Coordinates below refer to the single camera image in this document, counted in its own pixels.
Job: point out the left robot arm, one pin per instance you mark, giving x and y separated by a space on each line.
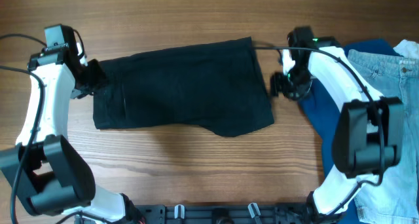
45 172

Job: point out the blue garment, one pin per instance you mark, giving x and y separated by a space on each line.
320 108

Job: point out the black shorts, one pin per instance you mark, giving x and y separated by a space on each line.
218 86

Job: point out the white garment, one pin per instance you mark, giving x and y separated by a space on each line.
408 49

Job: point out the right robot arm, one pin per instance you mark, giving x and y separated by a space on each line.
368 135

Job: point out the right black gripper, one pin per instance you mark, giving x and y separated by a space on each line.
277 83

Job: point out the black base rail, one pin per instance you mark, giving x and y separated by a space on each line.
293 213

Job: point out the light blue jeans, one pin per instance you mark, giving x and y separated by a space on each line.
396 199

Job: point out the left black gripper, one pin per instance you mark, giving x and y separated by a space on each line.
101 79

